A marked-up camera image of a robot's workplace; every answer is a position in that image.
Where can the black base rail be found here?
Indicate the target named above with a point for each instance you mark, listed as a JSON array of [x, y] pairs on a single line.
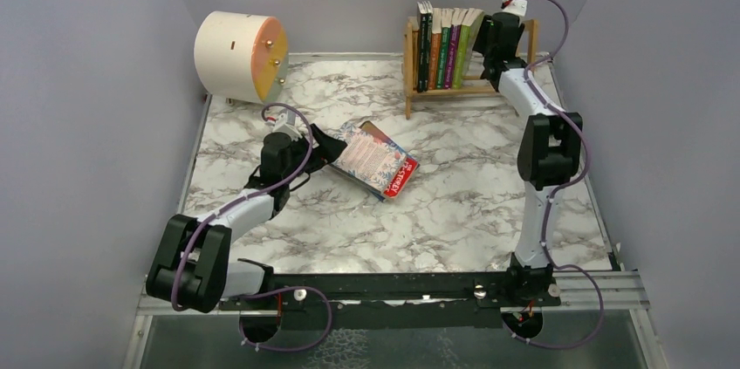
[[386, 301]]

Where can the cream round drawer cabinet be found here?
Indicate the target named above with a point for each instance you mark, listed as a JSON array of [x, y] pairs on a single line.
[[243, 57]]

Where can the floral cover book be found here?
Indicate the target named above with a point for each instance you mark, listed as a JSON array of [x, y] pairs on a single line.
[[368, 160]]

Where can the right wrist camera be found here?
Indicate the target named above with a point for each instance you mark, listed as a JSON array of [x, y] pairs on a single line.
[[515, 7]]

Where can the wooden book rack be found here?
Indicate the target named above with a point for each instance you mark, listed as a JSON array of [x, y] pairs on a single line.
[[472, 85]]

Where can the lime green treehouse book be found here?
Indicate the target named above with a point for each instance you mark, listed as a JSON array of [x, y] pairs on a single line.
[[469, 24]]

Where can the black book right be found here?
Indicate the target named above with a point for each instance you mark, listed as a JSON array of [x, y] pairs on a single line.
[[426, 24]]

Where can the red treehouse book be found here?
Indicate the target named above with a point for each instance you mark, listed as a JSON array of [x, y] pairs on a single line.
[[400, 179]]

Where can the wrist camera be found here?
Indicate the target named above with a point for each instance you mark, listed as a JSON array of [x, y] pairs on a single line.
[[515, 7], [283, 122]]

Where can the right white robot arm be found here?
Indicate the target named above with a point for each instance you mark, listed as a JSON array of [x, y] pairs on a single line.
[[548, 156]]

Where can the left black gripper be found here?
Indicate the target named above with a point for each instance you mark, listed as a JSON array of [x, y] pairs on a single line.
[[315, 150]]

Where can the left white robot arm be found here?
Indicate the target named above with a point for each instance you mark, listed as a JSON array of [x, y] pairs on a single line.
[[192, 268]]

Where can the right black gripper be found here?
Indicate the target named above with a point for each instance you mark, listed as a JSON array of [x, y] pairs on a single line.
[[489, 42]]

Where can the black book left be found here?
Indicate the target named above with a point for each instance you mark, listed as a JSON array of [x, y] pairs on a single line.
[[419, 43]]

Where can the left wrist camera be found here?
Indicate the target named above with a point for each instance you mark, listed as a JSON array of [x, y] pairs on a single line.
[[283, 122]]

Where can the purple treehouse book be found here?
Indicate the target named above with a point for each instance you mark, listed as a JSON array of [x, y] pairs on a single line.
[[458, 14]]

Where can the dark cover treehouse book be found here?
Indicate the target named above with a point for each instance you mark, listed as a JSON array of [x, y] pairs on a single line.
[[369, 127]]

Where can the black book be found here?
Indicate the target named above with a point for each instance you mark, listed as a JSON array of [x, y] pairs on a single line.
[[419, 43], [426, 24]]

